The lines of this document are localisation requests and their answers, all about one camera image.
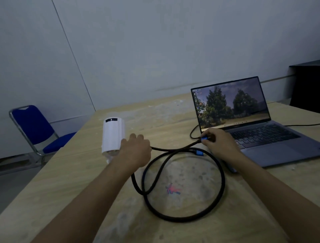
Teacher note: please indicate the person's right hand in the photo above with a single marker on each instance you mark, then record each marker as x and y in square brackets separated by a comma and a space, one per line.
[222, 145]

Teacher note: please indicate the person's left hand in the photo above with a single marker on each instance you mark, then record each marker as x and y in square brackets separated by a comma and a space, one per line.
[133, 152]

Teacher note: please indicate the person's right thumb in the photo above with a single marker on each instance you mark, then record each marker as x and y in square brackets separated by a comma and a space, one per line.
[207, 143]

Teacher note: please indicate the person's left thumb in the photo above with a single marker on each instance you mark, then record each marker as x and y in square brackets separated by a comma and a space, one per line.
[148, 151]

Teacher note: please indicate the person's left forearm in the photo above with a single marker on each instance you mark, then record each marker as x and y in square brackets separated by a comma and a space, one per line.
[85, 202]

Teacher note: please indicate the person's right forearm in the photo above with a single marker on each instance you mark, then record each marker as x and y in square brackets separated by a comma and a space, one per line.
[277, 197]

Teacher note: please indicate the white cylindrical projector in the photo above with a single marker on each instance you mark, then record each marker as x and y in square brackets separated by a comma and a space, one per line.
[113, 135]

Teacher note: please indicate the grey open laptop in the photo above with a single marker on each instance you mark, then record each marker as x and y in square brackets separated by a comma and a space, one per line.
[265, 140]

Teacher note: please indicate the black cabinet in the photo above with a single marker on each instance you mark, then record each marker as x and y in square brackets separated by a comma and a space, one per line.
[306, 87]

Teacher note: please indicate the blue padded metal chair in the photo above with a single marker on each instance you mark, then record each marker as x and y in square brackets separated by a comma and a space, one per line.
[35, 125]

